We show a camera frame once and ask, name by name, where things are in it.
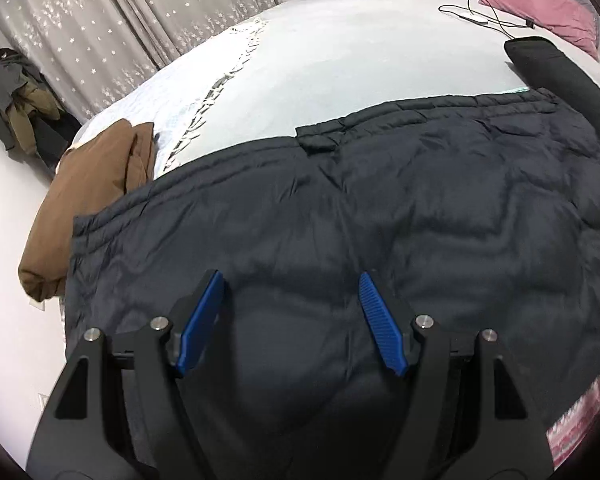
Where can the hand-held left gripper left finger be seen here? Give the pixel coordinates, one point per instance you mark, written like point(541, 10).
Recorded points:
point(200, 320)

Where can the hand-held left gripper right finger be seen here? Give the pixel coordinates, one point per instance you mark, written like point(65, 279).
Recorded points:
point(380, 325)

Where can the long pink pillow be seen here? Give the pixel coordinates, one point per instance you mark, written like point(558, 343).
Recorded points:
point(540, 0)

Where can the black quilted jacket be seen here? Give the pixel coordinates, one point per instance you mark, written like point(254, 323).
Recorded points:
point(380, 210)

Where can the brown garment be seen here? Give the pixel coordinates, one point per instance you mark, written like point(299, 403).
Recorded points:
point(90, 200)

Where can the grey bed sheet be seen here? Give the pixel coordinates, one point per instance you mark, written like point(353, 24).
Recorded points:
point(355, 50)

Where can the white wall socket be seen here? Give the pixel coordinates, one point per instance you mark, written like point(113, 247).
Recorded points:
point(43, 402)
point(35, 306)

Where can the hanging dark clothes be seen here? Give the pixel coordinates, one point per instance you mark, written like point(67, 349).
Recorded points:
point(15, 100)

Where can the grey star-print curtain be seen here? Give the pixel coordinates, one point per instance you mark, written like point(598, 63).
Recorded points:
point(105, 25)

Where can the patterned knit blanket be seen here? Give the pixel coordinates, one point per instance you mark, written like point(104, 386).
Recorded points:
point(580, 420)

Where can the white fringed blanket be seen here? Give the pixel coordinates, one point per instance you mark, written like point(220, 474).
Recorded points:
point(180, 95)

